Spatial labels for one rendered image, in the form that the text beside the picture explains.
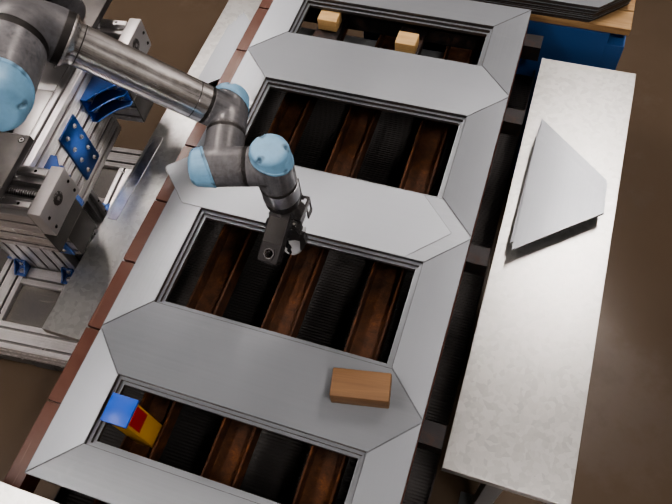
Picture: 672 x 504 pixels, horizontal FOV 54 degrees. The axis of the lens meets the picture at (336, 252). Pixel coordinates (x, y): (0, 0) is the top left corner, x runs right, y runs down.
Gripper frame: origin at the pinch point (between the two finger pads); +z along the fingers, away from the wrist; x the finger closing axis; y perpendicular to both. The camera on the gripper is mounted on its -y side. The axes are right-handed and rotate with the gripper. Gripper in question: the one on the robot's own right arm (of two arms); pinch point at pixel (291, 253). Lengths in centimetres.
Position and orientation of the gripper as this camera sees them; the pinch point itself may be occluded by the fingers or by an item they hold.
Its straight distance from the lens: 149.1
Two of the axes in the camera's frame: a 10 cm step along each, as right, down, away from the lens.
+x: -9.5, -2.4, 2.2
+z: 0.8, 4.9, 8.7
